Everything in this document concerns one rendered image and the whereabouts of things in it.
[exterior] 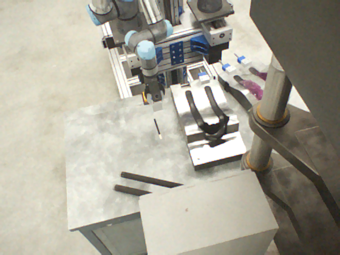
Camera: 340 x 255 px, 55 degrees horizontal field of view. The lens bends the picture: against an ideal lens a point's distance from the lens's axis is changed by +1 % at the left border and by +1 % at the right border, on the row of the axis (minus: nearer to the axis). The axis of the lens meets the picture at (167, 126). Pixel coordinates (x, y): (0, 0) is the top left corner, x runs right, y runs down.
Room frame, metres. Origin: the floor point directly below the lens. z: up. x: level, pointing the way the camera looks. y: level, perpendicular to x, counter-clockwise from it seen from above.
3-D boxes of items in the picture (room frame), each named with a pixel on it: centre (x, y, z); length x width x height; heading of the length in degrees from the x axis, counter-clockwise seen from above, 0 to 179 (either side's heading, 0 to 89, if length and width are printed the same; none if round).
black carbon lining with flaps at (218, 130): (1.02, -0.21, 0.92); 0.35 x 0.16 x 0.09; 5
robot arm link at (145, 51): (1.11, 0.04, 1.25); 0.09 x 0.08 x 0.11; 25
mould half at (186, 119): (1.00, -0.20, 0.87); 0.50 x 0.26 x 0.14; 5
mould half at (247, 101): (1.12, -0.55, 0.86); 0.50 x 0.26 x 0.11; 23
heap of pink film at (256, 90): (1.12, -0.54, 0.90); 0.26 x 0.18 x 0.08; 23
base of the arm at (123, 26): (1.60, 0.12, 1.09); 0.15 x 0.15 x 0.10
